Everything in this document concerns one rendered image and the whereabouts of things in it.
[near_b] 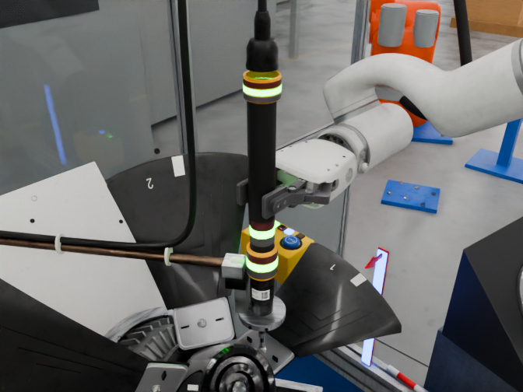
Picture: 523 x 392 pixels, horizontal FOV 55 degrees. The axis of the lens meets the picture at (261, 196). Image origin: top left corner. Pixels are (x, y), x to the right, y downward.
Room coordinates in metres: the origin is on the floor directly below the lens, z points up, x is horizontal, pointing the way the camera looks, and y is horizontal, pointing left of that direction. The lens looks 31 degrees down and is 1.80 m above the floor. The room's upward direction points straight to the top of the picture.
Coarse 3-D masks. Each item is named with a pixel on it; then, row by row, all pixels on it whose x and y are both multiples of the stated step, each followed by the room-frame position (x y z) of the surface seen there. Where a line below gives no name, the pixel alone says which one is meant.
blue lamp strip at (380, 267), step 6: (378, 252) 0.81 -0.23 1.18; (384, 252) 0.80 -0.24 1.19; (384, 258) 0.80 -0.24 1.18; (378, 264) 0.81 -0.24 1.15; (384, 264) 0.80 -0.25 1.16; (378, 270) 0.80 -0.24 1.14; (378, 276) 0.80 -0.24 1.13; (378, 282) 0.80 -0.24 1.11; (378, 288) 0.80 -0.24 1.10; (366, 342) 0.81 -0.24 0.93; (372, 342) 0.80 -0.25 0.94; (366, 348) 0.80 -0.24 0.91; (366, 354) 0.80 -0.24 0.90; (366, 360) 0.80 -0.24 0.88
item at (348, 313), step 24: (312, 264) 0.74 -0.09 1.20; (288, 288) 0.69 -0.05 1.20; (312, 288) 0.69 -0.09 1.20; (336, 288) 0.69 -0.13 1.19; (360, 288) 0.70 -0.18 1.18; (288, 312) 0.63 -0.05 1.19; (312, 312) 0.63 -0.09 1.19; (336, 312) 0.64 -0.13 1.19; (360, 312) 0.65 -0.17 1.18; (384, 312) 0.66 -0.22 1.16; (288, 336) 0.58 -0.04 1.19; (312, 336) 0.58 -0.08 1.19; (336, 336) 0.59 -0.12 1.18; (360, 336) 0.60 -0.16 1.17
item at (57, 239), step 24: (264, 0) 0.55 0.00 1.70; (192, 120) 0.57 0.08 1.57; (192, 144) 0.57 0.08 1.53; (192, 168) 0.57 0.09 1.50; (192, 192) 0.57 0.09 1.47; (192, 216) 0.57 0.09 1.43; (48, 240) 0.60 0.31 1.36; (72, 240) 0.60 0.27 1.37; (96, 240) 0.59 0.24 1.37; (168, 264) 0.57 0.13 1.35
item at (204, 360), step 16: (176, 352) 0.53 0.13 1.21; (192, 352) 0.54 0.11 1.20; (208, 352) 0.49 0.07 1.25; (224, 352) 0.48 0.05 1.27; (240, 352) 0.49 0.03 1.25; (256, 352) 0.50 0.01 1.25; (192, 368) 0.48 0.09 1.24; (208, 368) 0.45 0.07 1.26; (224, 368) 0.47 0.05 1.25; (240, 368) 0.47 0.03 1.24; (256, 368) 0.49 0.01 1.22; (192, 384) 0.45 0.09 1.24; (208, 384) 0.44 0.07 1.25; (224, 384) 0.45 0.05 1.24; (256, 384) 0.47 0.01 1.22; (272, 384) 0.47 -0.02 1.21
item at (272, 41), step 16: (256, 16) 0.55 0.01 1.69; (256, 32) 0.55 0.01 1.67; (256, 48) 0.54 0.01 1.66; (272, 48) 0.54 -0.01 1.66; (256, 64) 0.54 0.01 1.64; (272, 64) 0.54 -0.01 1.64; (256, 288) 0.54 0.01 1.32; (272, 288) 0.55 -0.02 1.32; (256, 304) 0.54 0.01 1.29; (272, 304) 0.55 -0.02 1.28
